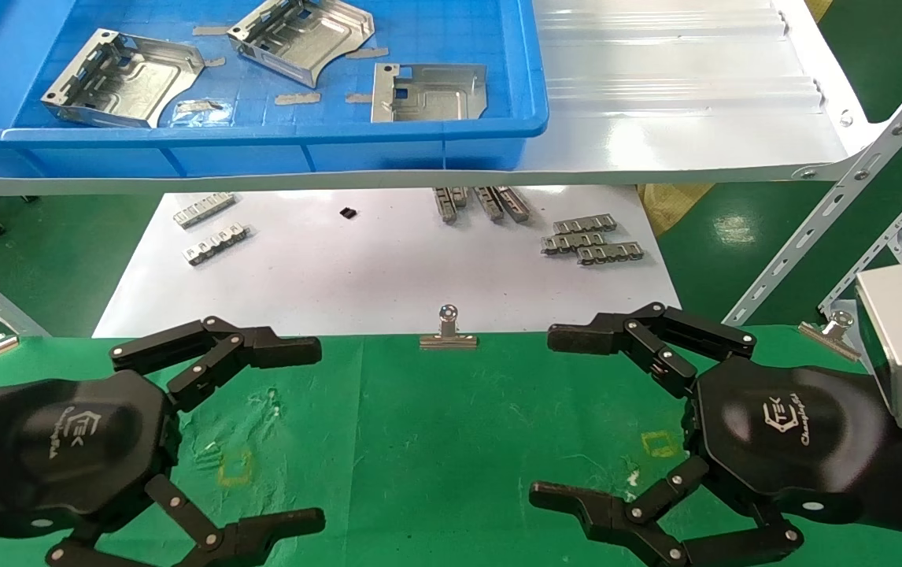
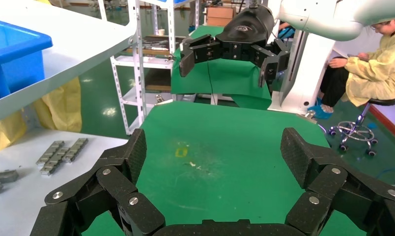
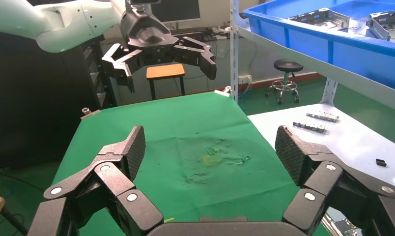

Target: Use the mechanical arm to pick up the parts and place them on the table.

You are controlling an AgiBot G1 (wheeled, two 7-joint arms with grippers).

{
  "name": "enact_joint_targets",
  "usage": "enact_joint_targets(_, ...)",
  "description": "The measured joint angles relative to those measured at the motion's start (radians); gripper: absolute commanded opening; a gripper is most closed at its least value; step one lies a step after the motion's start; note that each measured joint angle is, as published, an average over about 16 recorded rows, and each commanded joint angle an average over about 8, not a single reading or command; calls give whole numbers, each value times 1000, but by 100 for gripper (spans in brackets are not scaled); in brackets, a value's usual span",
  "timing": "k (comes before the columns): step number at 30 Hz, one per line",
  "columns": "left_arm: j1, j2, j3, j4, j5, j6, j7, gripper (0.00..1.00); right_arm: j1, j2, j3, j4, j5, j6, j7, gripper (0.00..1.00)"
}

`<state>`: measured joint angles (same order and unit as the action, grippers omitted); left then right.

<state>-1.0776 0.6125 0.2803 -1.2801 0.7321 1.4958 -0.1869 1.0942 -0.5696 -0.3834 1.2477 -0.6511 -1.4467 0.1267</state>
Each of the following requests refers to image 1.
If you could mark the white slotted angle strut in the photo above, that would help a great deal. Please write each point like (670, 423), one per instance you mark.
(852, 181)
(892, 236)

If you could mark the grey tape with clear film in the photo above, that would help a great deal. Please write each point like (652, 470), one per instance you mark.
(197, 106)

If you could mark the silver binder clip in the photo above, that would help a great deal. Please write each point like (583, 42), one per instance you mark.
(448, 340)
(833, 335)
(5, 342)

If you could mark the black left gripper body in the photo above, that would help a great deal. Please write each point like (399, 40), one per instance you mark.
(65, 449)

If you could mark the stamped sheet metal part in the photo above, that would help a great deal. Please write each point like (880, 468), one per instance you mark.
(317, 43)
(435, 98)
(136, 87)

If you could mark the white floor board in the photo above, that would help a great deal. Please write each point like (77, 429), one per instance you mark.
(380, 268)

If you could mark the small notched metal rail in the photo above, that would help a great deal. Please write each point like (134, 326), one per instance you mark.
(610, 253)
(514, 205)
(217, 244)
(489, 203)
(205, 209)
(573, 242)
(585, 224)
(460, 197)
(445, 205)

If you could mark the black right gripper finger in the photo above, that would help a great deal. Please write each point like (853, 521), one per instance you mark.
(585, 337)
(577, 508)

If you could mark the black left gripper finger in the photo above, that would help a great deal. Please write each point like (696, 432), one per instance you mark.
(262, 346)
(262, 531)

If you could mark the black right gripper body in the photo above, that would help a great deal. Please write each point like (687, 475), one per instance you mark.
(789, 433)

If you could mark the blue plastic bin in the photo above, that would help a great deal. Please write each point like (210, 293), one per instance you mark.
(262, 150)

